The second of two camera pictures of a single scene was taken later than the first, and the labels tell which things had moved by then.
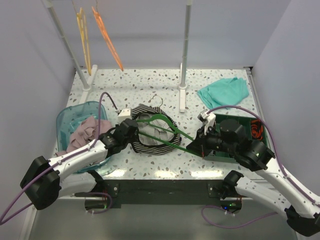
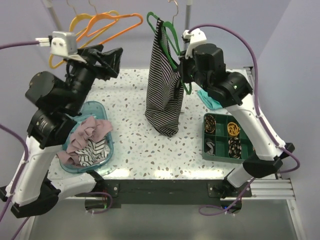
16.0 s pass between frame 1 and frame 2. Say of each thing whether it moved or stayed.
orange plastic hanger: moved
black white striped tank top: moved
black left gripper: moved
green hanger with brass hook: moved
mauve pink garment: stayed
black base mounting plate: stayed
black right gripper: moved
